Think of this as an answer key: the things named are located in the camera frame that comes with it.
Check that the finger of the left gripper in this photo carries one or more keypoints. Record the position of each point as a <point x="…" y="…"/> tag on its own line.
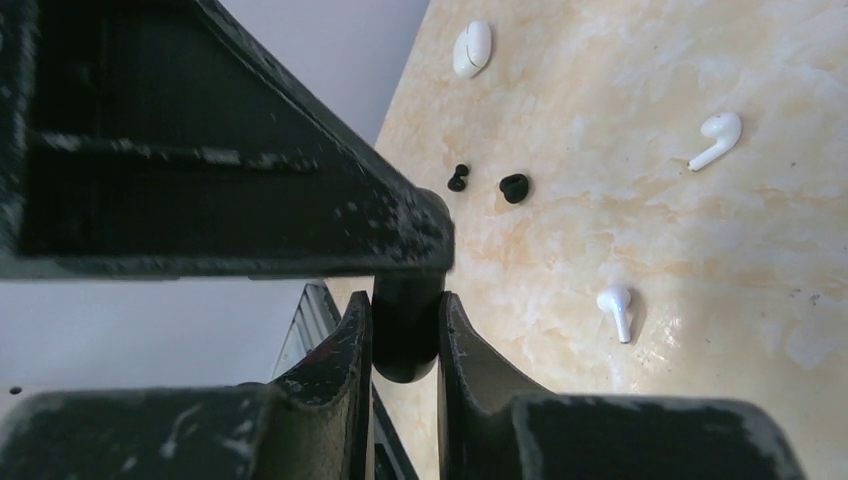
<point x="160" y="139"/>

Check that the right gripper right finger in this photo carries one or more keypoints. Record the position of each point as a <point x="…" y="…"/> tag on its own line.
<point x="494" y="422"/>

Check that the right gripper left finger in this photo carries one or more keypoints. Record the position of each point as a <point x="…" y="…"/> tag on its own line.
<point x="154" y="433"/>

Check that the black earbud charging case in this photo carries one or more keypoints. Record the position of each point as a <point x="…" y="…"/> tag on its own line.
<point x="405" y="315"/>

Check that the black earbud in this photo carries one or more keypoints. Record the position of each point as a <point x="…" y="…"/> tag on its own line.
<point x="457" y="182"/>
<point x="515" y="188"/>

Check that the white charging case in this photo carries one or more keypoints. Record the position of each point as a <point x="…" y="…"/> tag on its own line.
<point x="472" y="49"/>

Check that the white earbud lower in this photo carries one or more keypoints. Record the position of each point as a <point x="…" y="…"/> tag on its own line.
<point x="615" y="300"/>

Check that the white earbud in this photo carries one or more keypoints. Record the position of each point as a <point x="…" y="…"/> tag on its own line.
<point x="615" y="300"/>
<point x="725" y="129"/>

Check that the white earbud upper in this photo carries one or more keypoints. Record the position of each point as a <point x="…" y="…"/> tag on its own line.
<point x="725" y="129"/>

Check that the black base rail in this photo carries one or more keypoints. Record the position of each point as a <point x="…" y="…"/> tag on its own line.
<point x="329" y="423"/>

